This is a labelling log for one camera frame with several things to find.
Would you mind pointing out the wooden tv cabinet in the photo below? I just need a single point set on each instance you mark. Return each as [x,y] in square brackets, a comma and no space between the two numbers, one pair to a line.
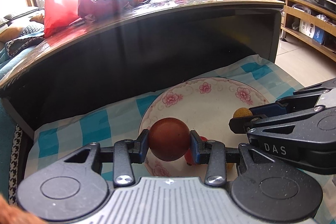
[314,16]

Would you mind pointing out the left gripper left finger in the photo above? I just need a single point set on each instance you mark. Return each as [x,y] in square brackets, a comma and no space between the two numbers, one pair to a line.
[123,154]

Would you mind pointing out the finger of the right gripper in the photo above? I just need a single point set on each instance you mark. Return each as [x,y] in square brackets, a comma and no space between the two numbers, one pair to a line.
[295,106]
[242,124]

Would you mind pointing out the brown longan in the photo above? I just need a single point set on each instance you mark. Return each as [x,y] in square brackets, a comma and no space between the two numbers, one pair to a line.
[242,112]

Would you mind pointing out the red plastic bag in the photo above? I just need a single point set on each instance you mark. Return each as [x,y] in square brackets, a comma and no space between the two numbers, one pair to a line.
[58,15]

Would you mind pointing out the red cherry tomato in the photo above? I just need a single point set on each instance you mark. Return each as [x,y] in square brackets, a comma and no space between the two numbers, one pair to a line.
[189,153]

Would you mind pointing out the blue white checkered tablecloth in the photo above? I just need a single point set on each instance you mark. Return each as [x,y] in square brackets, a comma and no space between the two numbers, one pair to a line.
[121,120]

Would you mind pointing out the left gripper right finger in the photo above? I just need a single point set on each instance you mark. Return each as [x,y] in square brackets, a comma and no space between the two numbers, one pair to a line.
[215,155]

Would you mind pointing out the dark red round plum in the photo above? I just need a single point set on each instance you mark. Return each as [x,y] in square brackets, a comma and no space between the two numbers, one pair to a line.
[169,139]

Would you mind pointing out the white floral porcelain plate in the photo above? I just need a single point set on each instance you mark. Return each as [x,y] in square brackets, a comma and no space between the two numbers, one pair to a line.
[205,105]

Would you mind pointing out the dark coffee table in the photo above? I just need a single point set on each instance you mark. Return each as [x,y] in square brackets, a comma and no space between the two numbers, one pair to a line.
[149,48]

